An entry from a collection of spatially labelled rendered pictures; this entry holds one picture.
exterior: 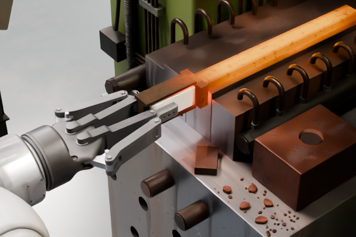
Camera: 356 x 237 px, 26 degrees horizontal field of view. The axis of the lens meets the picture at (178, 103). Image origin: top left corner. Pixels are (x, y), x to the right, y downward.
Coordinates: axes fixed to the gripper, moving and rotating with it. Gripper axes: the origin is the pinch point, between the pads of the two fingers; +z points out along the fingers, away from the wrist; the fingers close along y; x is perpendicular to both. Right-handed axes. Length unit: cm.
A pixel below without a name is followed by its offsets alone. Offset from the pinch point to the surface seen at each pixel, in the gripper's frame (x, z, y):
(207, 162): -7.1, 1.5, 6.5
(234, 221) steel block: -9.9, -0.8, 14.9
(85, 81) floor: -99, 60, -130
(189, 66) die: -0.7, 7.6, -5.2
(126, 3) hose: -7.8, 17.0, -34.8
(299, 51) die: 0.2, 21.5, 2.6
